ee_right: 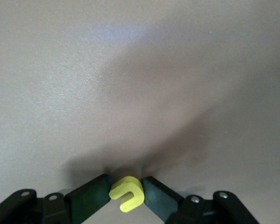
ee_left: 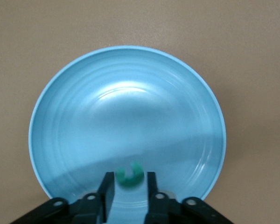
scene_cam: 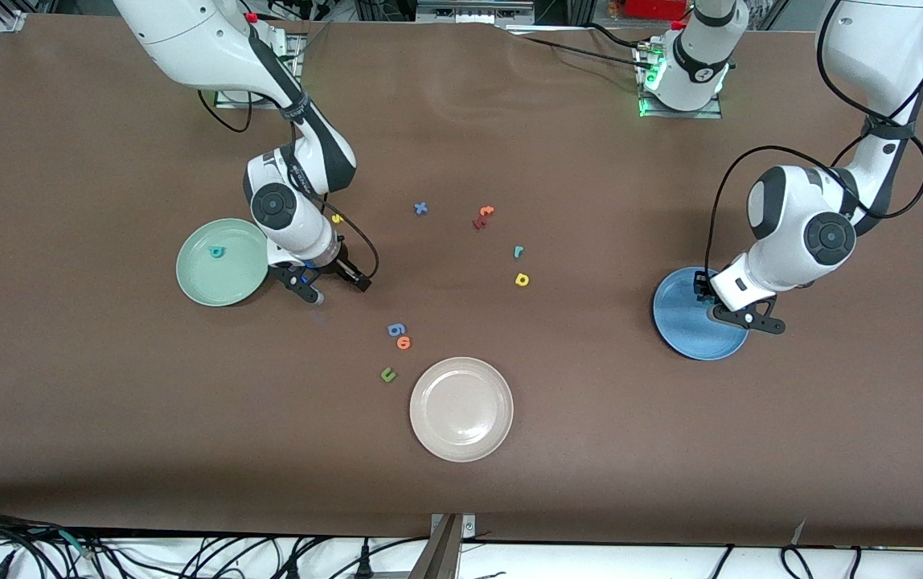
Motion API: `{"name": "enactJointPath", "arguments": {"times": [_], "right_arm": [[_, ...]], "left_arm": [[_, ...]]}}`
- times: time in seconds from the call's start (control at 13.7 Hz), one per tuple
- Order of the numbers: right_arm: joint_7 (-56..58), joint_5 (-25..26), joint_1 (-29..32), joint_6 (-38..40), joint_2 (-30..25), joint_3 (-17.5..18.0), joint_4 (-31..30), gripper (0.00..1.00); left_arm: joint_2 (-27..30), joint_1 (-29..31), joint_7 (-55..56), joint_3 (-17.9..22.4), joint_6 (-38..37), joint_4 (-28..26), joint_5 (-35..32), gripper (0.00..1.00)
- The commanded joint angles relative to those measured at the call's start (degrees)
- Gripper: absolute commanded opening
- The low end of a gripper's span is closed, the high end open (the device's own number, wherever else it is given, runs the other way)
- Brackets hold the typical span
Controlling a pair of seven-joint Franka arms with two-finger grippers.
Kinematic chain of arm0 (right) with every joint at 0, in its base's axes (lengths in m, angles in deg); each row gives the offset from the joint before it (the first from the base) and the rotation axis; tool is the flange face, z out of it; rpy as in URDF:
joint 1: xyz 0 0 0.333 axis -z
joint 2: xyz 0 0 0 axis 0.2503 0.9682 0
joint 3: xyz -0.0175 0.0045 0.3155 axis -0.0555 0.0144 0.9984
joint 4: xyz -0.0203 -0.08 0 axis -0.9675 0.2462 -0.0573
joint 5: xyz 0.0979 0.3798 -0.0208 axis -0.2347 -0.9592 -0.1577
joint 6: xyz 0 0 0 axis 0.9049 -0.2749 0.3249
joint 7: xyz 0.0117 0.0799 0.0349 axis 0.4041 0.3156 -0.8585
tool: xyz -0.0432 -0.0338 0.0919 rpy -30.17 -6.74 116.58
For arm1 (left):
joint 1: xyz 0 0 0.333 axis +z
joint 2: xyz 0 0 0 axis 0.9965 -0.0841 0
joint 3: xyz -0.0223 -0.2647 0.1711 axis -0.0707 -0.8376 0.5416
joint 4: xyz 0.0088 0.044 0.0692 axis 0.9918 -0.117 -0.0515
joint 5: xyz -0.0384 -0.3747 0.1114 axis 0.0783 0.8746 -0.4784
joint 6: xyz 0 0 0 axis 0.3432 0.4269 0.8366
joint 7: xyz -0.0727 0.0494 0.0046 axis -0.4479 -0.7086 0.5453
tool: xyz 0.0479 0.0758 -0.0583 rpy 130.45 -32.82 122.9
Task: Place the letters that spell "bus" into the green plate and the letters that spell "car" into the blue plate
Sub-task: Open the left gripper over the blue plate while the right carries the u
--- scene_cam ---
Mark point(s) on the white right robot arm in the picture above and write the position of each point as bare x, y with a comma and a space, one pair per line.
188, 40

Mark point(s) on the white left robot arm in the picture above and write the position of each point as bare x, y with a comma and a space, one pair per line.
871, 48

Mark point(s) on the blue plate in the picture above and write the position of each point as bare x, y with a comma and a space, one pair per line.
687, 338

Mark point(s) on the blue digit six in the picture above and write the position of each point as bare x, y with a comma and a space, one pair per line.
396, 329

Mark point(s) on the green plate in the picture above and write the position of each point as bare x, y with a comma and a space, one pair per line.
220, 277

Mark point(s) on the beige plate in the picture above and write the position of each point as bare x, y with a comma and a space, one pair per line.
461, 410

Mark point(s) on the brown table cover sheet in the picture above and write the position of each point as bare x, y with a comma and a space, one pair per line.
461, 145

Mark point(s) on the red box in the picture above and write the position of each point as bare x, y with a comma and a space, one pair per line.
654, 8

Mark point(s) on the grey equipment box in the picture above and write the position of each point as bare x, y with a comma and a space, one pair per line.
473, 10

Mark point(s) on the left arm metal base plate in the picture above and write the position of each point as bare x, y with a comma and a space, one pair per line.
683, 114

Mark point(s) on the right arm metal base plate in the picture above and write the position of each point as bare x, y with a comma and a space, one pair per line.
236, 100

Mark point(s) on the small metal bracket plate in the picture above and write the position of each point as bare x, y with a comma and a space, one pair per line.
469, 527

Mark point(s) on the aluminium profile post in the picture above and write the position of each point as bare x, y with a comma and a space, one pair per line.
437, 555

